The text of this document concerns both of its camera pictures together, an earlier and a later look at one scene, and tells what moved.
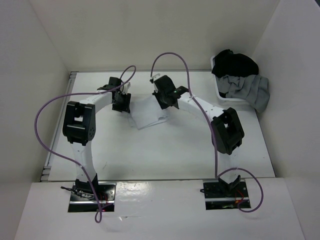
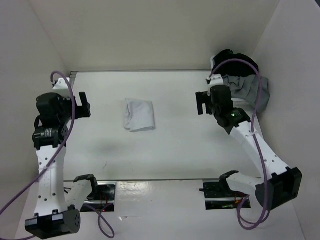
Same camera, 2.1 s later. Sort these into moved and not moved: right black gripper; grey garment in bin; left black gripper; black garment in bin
Moved: left black gripper; right black gripper
Not moved: grey garment in bin; black garment in bin
